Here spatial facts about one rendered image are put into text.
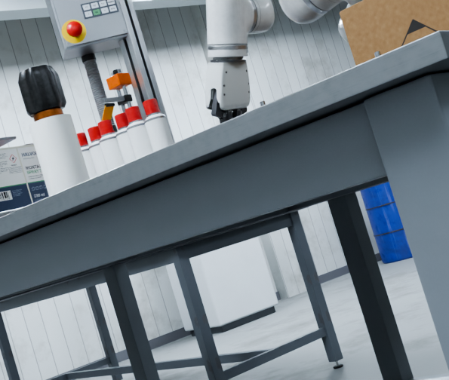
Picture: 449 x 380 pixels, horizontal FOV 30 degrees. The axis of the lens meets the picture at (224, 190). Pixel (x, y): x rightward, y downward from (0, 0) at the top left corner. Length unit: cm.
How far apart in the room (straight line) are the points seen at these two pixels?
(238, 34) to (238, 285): 528
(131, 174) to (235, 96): 100
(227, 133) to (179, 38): 749
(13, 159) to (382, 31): 84
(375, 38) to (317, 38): 760
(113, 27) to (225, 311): 487
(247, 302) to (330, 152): 629
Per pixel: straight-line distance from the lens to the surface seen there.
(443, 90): 64
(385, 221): 843
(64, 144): 172
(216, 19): 175
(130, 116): 196
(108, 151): 202
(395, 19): 177
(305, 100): 65
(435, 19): 173
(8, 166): 191
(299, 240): 394
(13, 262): 101
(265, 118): 67
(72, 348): 692
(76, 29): 211
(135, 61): 214
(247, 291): 697
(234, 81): 176
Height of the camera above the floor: 74
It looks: 3 degrees up
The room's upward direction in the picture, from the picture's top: 17 degrees counter-clockwise
